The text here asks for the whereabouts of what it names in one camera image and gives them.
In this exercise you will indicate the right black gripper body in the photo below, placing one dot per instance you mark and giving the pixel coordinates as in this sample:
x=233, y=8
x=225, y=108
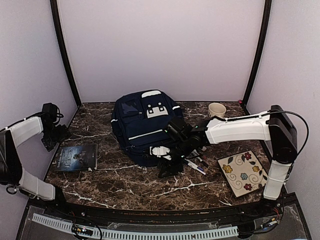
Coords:
x=184, y=148

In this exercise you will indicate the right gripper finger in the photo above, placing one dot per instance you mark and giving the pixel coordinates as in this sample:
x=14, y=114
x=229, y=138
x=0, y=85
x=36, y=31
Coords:
x=164, y=170
x=176, y=168

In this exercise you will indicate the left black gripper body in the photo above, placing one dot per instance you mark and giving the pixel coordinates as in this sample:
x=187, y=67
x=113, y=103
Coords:
x=54, y=136

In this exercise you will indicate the dark Wuthering Heights book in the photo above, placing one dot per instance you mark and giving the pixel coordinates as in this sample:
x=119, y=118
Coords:
x=77, y=158

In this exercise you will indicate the navy blue student backpack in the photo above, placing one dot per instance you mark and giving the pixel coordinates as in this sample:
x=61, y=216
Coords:
x=138, y=120

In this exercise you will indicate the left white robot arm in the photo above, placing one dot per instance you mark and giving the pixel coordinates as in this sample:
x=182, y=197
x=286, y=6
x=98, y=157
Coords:
x=20, y=144

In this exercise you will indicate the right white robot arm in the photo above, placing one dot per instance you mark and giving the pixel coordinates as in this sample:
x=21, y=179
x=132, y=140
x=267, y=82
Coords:
x=272, y=125

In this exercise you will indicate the purple-capped white marker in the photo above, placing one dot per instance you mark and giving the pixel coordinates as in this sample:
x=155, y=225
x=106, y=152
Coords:
x=189, y=162

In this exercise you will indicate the blue-capped white marker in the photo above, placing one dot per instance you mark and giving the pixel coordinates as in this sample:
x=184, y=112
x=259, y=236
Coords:
x=197, y=169

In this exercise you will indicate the black-capped white marker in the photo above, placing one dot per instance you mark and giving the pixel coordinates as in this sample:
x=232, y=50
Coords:
x=203, y=162

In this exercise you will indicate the cream floral ceramic mug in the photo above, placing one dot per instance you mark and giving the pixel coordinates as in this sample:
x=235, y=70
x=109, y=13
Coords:
x=216, y=109

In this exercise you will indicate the square floral ceramic plate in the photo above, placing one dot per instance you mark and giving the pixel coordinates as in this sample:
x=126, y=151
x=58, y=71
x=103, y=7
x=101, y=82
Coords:
x=244, y=173

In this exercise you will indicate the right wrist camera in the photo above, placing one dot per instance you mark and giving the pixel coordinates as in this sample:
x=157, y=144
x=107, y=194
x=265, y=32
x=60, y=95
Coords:
x=160, y=152

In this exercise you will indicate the grey slotted cable duct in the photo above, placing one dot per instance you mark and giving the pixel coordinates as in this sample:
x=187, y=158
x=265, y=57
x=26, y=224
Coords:
x=125, y=231

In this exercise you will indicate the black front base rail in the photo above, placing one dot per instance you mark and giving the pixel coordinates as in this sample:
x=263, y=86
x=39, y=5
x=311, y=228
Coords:
x=284, y=221

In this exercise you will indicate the left black frame post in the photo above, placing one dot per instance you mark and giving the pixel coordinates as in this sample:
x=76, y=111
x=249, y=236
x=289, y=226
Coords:
x=63, y=51

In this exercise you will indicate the black frame post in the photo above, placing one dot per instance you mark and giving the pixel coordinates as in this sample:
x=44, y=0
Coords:
x=63, y=51
x=258, y=53

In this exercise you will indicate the right black frame post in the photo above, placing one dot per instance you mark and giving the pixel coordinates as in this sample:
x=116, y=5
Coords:
x=258, y=53

